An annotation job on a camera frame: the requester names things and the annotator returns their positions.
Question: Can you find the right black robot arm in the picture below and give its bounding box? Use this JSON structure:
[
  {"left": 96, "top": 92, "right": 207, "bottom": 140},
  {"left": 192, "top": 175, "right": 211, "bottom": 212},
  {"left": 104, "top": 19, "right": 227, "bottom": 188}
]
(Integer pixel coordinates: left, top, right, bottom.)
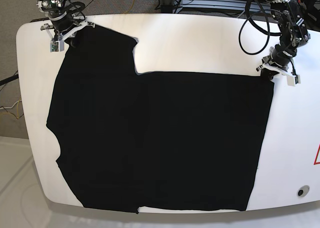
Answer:
[{"left": 37, "top": 0, "right": 200, "bottom": 83}]

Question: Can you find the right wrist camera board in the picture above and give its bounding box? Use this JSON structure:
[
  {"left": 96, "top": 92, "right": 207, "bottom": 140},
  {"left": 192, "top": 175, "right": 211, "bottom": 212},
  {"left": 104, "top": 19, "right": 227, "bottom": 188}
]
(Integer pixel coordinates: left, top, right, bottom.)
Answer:
[{"left": 50, "top": 40, "right": 65, "bottom": 53}]

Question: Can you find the aluminium frame rail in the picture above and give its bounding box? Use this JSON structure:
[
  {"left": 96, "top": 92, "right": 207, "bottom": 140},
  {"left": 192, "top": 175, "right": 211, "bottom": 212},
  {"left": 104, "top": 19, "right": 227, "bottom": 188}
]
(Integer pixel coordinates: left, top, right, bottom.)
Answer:
[{"left": 174, "top": 0, "right": 251, "bottom": 14}]

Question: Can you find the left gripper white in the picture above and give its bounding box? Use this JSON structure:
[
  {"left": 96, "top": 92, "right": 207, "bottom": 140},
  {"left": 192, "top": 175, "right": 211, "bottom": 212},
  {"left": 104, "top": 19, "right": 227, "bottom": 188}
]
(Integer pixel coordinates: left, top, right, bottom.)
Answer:
[{"left": 256, "top": 46, "right": 297, "bottom": 76}]

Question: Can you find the table cable grommet hole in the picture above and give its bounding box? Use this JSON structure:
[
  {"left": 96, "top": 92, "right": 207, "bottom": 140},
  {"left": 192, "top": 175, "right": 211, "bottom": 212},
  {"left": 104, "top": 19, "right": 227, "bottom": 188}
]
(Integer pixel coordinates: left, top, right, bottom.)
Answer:
[{"left": 297, "top": 185, "right": 310, "bottom": 198}]

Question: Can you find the white floor cable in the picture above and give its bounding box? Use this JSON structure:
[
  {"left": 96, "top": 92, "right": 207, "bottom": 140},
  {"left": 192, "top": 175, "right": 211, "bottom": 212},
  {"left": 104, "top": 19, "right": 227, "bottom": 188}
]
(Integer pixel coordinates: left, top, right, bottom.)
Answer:
[{"left": 0, "top": 99, "right": 24, "bottom": 114}]

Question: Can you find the red warning sticker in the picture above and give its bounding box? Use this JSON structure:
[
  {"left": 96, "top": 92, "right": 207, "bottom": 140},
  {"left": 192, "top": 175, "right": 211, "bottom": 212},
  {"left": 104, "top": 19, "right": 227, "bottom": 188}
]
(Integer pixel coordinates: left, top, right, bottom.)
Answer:
[{"left": 313, "top": 146, "right": 320, "bottom": 165}]

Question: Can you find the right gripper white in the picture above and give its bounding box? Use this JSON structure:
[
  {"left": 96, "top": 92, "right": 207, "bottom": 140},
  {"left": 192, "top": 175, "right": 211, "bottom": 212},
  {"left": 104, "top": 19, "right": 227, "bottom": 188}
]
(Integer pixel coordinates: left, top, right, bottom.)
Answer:
[{"left": 40, "top": 16, "right": 95, "bottom": 42}]

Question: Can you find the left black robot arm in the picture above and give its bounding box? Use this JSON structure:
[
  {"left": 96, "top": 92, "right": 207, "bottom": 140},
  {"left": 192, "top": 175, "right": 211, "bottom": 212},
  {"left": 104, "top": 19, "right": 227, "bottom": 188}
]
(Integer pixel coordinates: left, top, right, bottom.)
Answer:
[{"left": 63, "top": 0, "right": 310, "bottom": 82}]

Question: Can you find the black T-shirt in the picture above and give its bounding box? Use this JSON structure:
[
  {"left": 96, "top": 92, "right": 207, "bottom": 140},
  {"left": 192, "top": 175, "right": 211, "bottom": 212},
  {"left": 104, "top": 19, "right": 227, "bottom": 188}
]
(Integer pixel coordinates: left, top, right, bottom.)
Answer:
[{"left": 46, "top": 26, "right": 274, "bottom": 213}]

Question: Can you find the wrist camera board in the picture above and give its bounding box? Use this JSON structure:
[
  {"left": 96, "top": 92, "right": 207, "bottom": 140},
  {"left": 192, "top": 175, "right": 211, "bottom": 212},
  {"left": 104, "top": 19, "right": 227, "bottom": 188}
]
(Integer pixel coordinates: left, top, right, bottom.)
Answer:
[
  {"left": 287, "top": 74, "right": 301, "bottom": 87},
  {"left": 50, "top": 40, "right": 65, "bottom": 53}
]

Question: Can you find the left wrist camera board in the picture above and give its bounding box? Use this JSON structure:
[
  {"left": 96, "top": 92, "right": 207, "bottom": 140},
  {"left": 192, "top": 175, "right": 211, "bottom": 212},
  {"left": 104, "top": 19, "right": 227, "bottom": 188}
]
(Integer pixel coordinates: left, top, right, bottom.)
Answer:
[{"left": 287, "top": 74, "right": 301, "bottom": 87}]

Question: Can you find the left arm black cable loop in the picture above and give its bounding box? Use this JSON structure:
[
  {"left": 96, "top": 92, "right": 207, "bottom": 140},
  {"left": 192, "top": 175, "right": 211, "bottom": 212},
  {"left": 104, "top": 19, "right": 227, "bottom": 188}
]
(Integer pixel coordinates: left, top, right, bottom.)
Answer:
[{"left": 237, "top": 0, "right": 283, "bottom": 55}]

